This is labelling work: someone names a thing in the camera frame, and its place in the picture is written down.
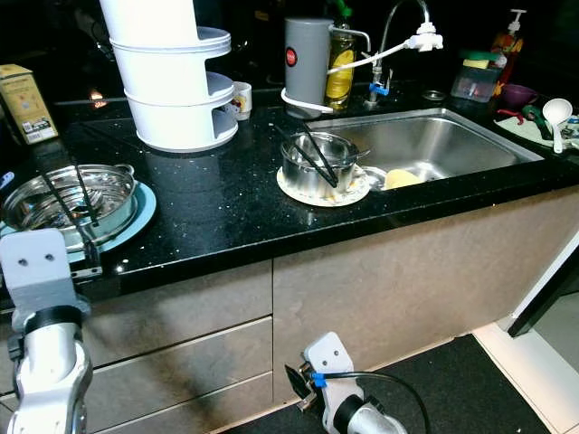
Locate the yellow plate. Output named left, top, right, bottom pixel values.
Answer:
left=383, top=167, right=426, bottom=191

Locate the grey drawer front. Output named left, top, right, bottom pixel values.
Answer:
left=77, top=260, right=274, bottom=363
left=86, top=316, right=274, bottom=426
left=95, top=371, right=274, bottom=434

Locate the light blue plate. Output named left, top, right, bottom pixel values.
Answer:
left=0, top=179, right=157, bottom=263

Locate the grey cabinet door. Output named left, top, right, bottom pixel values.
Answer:
left=270, top=181, right=579, bottom=403

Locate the black floor mat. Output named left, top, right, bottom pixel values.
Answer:
left=222, top=333, right=553, bottom=434

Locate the yellow printed carton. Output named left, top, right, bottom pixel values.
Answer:
left=0, top=63, right=60, bottom=146

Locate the white patterned plate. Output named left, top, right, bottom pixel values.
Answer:
left=276, top=165, right=372, bottom=208

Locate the white tiered storage rack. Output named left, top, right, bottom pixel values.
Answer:
left=100, top=0, right=233, bottom=153

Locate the small steel pot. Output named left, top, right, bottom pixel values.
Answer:
left=279, top=131, right=363, bottom=202

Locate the white cartoon mug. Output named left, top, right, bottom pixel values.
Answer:
left=224, top=81, right=252, bottom=121

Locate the black edged appliance door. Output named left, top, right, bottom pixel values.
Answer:
left=507, top=235, right=579, bottom=340

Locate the steel sink basin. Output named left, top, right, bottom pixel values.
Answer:
left=303, top=107, right=544, bottom=191

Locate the grey cylindrical water filter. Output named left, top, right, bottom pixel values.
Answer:
left=283, top=16, right=336, bottom=109

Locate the yellow oil bottle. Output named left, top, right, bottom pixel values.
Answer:
left=324, top=0, right=356, bottom=111

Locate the pale green cloth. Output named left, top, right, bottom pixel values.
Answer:
left=493, top=108, right=579, bottom=152

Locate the clear plastic container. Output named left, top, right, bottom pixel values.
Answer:
left=451, top=61, right=503, bottom=103

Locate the purple bowl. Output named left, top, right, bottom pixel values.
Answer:
left=500, top=83, right=541, bottom=109

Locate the steel gooseneck faucet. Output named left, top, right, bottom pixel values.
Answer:
left=366, top=0, right=444, bottom=108

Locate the yellow green sponge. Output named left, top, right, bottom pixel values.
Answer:
left=460, top=50, right=503, bottom=69

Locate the white rice paddle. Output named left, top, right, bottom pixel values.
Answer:
left=541, top=98, right=574, bottom=155

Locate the red yellow soap bottle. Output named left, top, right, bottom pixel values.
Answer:
left=491, top=9, right=527, bottom=84

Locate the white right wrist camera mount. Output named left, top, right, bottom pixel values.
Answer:
left=303, top=332, right=358, bottom=412

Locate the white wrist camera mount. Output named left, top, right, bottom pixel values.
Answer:
left=0, top=228, right=81, bottom=331
left=303, top=332, right=358, bottom=412

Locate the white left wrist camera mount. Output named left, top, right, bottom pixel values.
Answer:
left=0, top=228, right=81, bottom=331

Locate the large steel two-handled pot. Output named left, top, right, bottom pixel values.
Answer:
left=2, top=163, right=138, bottom=252

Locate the white flexible hose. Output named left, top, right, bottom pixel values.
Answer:
left=280, top=36, right=422, bottom=117

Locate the green handled tool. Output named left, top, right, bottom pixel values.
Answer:
left=522, top=104, right=557, bottom=141

